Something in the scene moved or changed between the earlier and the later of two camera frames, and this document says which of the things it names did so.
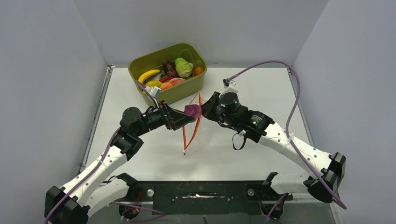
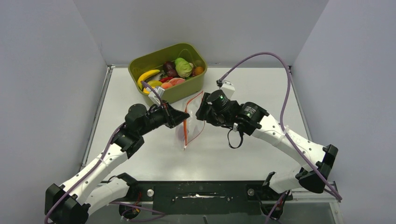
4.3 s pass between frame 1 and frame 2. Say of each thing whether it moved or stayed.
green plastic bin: stayed
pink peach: stayed
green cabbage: stayed
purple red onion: moved
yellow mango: stayed
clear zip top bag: moved
